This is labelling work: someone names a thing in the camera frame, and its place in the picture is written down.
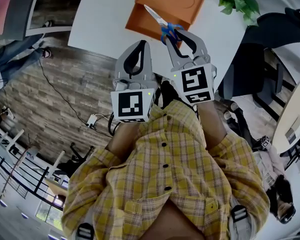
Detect grey harness strap with buckle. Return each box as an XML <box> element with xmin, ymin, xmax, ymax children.
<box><xmin>229</xmin><ymin>205</ymin><xmax>250</xmax><ymax>224</ymax></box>
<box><xmin>75</xmin><ymin>222</ymin><xmax>96</xmax><ymax>240</ymax></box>

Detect black metal railing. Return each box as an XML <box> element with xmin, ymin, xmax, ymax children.
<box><xmin>0</xmin><ymin>143</ymin><xmax>66</xmax><ymax>211</ymax></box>

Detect person's left forearm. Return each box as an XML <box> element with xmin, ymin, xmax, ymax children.
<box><xmin>105</xmin><ymin>121</ymin><xmax>141</xmax><ymax>165</ymax></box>

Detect grey-topped desk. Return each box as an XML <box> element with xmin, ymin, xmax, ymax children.
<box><xmin>0</xmin><ymin>0</ymin><xmax>73</xmax><ymax>42</ymax></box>

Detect black swivel chair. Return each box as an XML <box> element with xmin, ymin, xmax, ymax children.
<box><xmin>53</xmin><ymin>141</ymin><xmax>96</xmax><ymax>179</ymax></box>

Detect white power strip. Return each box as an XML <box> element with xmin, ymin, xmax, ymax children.
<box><xmin>85</xmin><ymin>113</ymin><xmax>99</xmax><ymax>128</ymax></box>

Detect yellow plaid shirt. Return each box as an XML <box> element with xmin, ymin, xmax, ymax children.
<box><xmin>61</xmin><ymin>100</ymin><xmax>271</xmax><ymax>240</ymax></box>

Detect round white table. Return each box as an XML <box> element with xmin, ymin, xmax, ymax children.
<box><xmin>272</xmin><ymin>73</ymin><xmax>300</xmax><ymax>155</ymax></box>

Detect black looped cable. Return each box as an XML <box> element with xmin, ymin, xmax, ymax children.
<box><xmin>107</xmin><ymin>111</ymin><xmax>121</xmax><ymax>137</ymax></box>

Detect black floor cable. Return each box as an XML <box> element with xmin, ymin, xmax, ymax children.
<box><xmin>38</xmin><ymin>58</ymin><xmax>91</xmax><ymax>126</ymax></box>

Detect wooden tripod stand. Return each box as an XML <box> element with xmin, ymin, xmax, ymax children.
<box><xmin>0</xmin><ymin>133</ymin><xmax>39</xmax><ymax>200</ymax></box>

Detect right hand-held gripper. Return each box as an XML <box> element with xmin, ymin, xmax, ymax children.
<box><xmin>164</xmin><ymin>28</ymin><xmax>218</xmax><ymax>107</ymax></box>

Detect orange cardboard box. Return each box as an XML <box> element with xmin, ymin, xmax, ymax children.
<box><xmin>124</xmin><ymin>0</ymin><xmax>206</xmax><ymax>49</ymax></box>

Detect blue-handled scissors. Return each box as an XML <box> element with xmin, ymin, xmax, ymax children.
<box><xmin>143</xmin><ymin>4</ymin><xmax>185</xmax><ymax>46</ymax></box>

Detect black mesh office chair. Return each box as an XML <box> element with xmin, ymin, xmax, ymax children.
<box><xmin>218</xmin><ymin>7</ymin><xmax>300</xmax><ymax>102</ymax></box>

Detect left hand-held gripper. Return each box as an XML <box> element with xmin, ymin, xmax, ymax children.
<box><xmin>110</xmin><ymin>40</ymin><xmax>158</xmax><ymax>124</ymax></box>

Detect person's right forearm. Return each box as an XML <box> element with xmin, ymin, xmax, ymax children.
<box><xmin>196</xmin><ymin>100</ymin><xmax>228</xmax><ymax>152</ymax></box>

